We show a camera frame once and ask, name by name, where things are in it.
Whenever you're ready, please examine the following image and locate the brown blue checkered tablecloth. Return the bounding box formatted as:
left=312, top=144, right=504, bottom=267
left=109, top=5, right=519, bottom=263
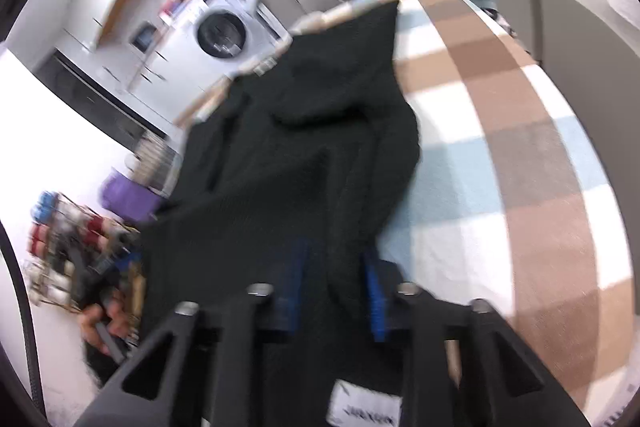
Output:
left=172, top=0, right=627, bottom=427

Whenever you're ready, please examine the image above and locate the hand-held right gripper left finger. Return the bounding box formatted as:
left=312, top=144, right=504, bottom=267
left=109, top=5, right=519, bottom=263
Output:
left=75, top=237, right=311, bottom=427

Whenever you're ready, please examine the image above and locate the woven laundry basket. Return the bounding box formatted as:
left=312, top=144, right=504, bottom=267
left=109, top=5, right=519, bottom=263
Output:
left=131, top=131, right=177, bottom=196

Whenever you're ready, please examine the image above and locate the purple bag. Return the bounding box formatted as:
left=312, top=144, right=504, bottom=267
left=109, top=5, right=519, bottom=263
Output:
left=99, top=171, right=162, bottom=226

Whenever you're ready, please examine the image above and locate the black door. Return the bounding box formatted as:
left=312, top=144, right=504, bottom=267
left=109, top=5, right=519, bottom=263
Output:
left=37, top=48, right=168, bottom=154

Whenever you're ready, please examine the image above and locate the black knit sweater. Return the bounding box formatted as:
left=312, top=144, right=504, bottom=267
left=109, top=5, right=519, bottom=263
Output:
left=85, top=0, right=422, bottom=427

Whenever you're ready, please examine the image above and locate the large grey cabinet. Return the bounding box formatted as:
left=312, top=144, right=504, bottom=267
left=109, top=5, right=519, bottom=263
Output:
left=536, top=0, right=640, bottom=75

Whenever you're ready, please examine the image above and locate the person's left hand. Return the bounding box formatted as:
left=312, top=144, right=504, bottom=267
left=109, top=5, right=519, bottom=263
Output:
left=77, top=298, right=133, bottom=356

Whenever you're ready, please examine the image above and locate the metal shoe rack with shoes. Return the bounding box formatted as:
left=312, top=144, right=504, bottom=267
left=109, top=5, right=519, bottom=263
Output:
left=24, top=191, right=146, bottom=310

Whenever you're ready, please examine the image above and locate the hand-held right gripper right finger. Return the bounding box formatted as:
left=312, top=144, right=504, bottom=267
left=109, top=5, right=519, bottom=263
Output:
left=362, top=251, right=592, bottom=427

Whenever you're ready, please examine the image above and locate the white washing machine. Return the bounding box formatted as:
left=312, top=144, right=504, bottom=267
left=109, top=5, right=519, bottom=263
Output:
left=165, top=0, right=290, bottom=96

